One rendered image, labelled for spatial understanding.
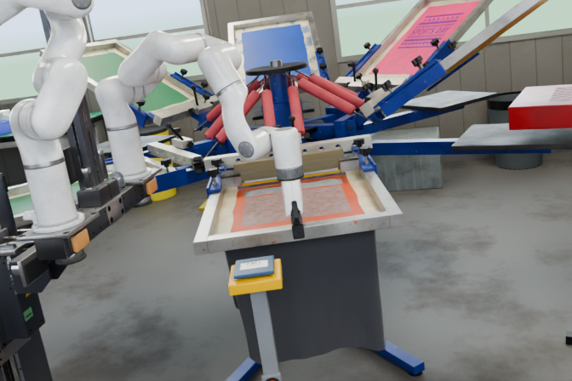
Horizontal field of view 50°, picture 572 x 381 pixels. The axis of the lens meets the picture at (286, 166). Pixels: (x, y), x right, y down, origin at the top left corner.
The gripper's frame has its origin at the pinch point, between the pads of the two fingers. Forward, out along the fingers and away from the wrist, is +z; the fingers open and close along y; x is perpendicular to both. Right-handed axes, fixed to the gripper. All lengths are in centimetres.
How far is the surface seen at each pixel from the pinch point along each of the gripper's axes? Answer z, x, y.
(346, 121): -6, 29, -120
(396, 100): -19, 46, -81
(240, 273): 1.1, -15.3, 23.1
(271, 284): 3.9, -8.2, 25.6
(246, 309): 26.1, -18.8, -7.5
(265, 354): 24.9, -12.5, 21.1
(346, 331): 38.7, 10.3, -9.4
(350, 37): -29, 71, -415
